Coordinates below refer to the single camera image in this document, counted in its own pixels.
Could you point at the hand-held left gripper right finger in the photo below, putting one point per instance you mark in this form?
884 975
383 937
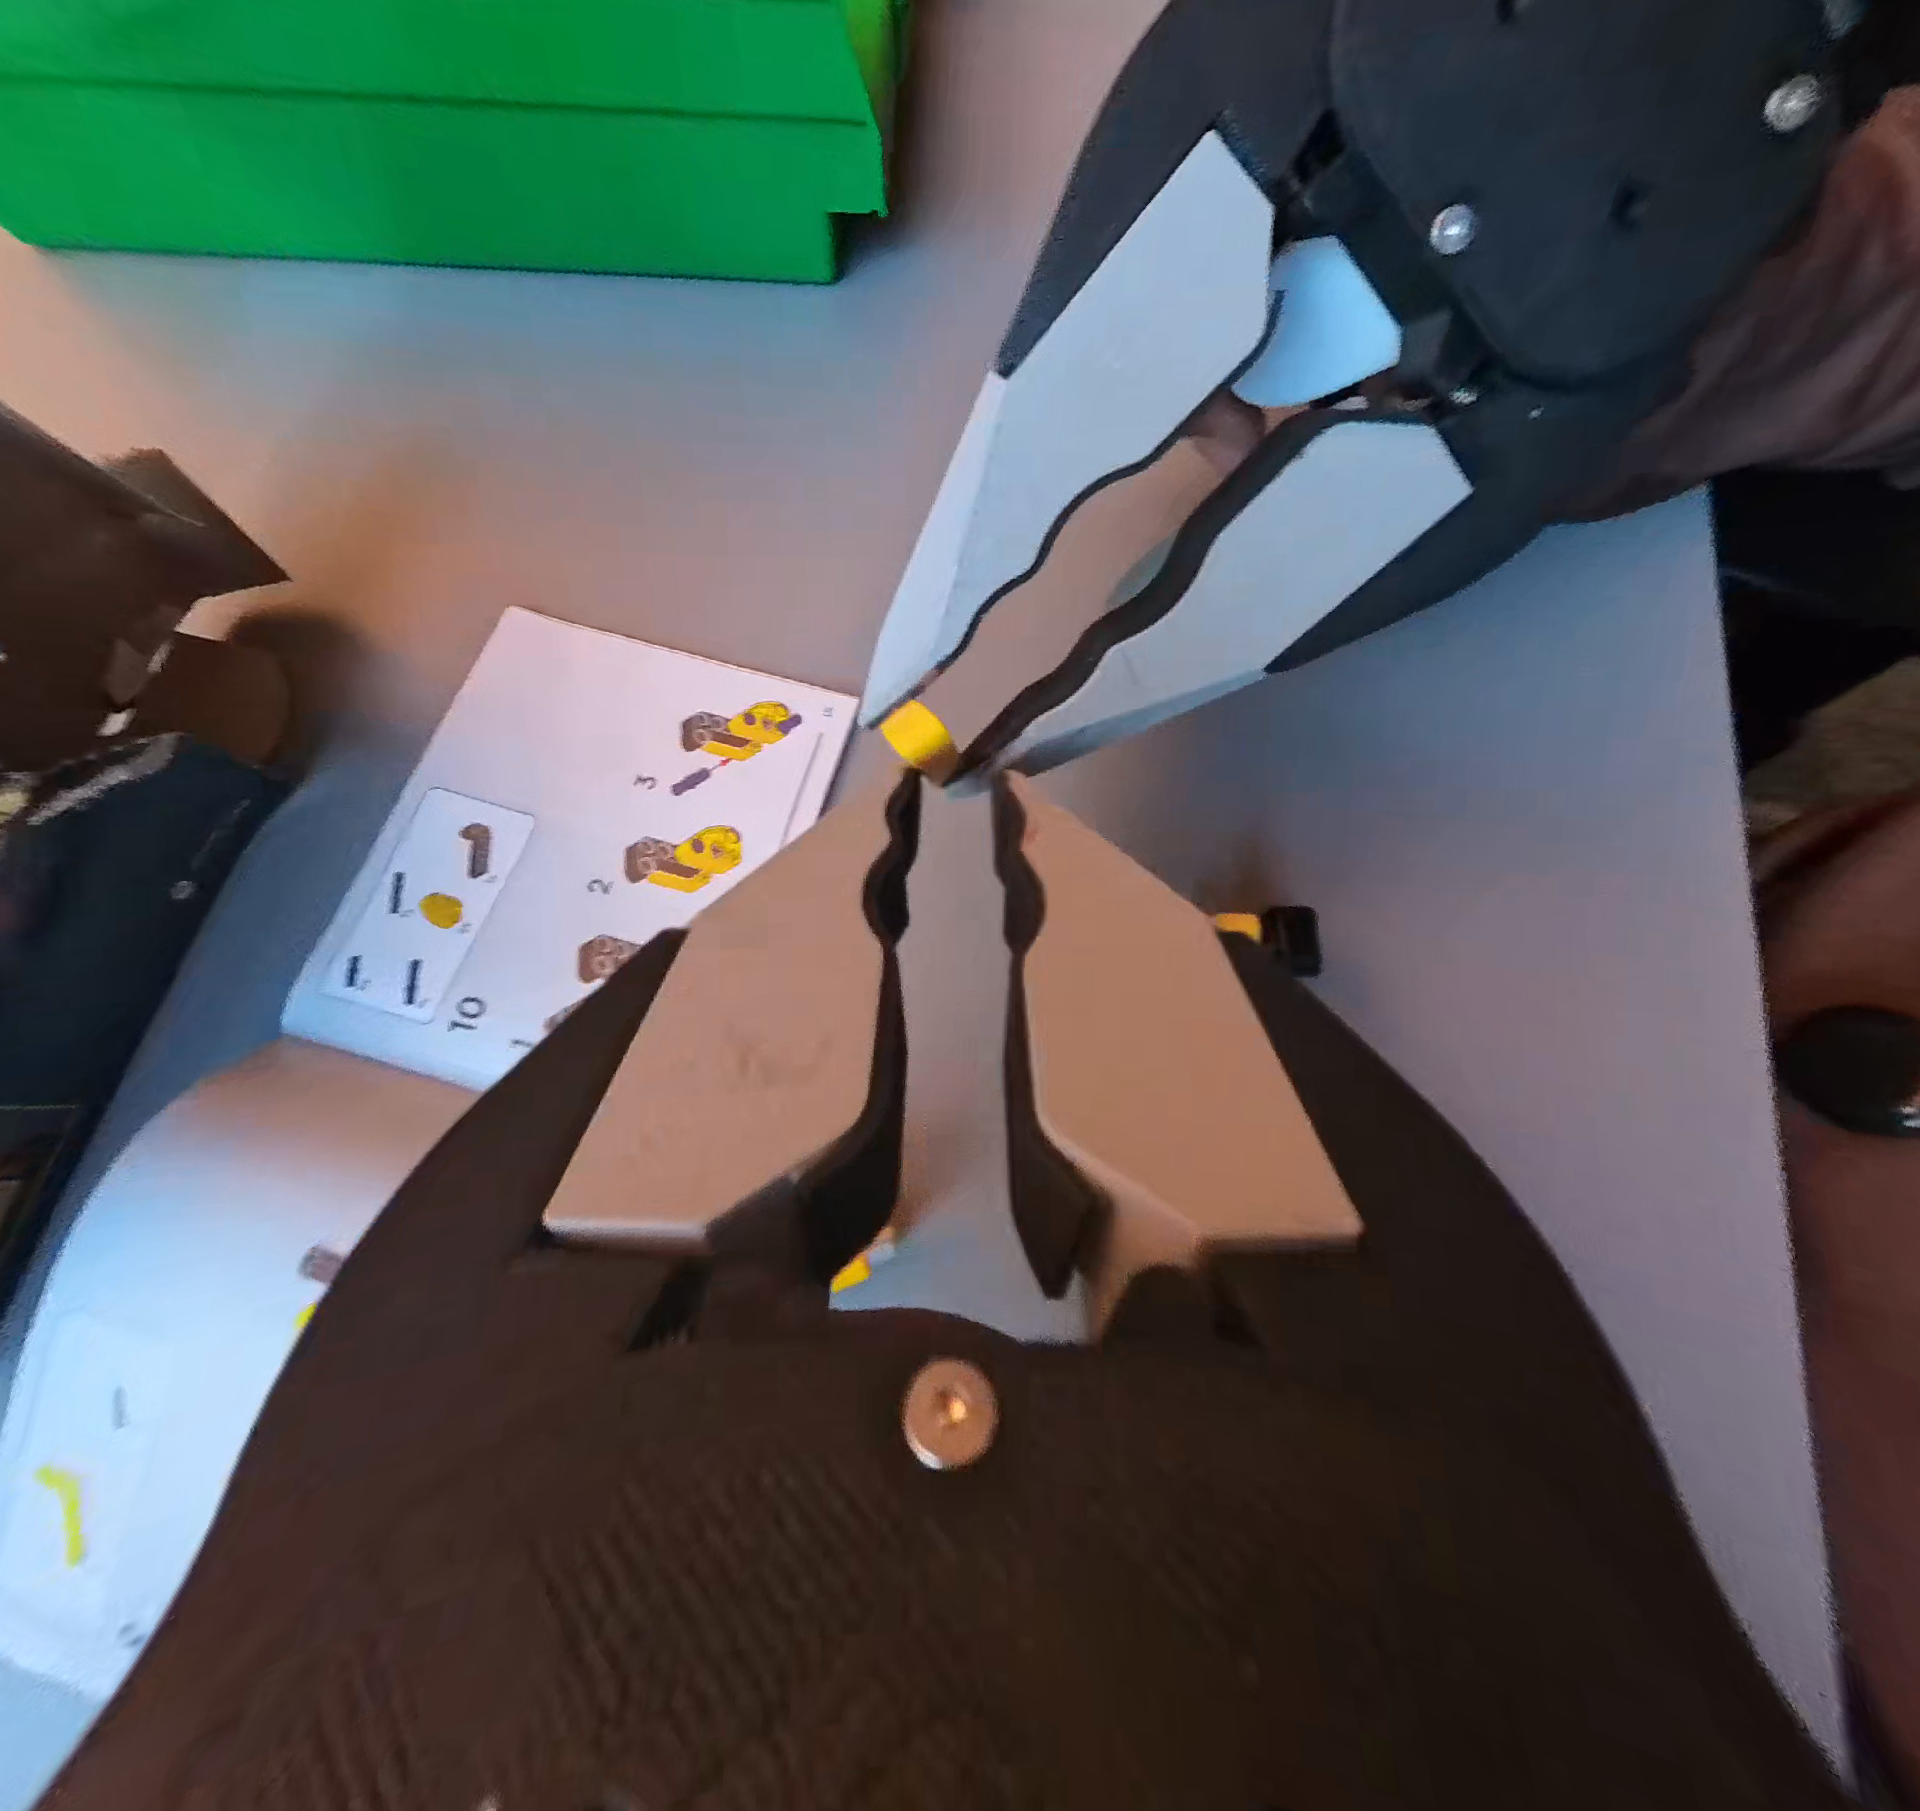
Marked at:
1154 1061

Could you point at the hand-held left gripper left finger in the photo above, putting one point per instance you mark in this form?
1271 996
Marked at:
736 1061

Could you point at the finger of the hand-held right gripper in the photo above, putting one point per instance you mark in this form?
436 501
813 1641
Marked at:
1305 567
1110 387

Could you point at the yellow black lego piece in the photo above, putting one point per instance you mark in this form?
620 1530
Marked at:
1275 937

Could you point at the small yellow lego piece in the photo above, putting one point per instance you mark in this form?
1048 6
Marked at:
859 1270

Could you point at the lego instruction booklet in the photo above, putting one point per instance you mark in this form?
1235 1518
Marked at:
570 837

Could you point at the person's right hand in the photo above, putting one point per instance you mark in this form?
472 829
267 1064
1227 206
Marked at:
1224 438

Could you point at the black pouch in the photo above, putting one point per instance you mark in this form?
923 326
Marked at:
105 927

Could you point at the black round object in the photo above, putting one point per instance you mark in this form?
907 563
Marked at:
1853 1072

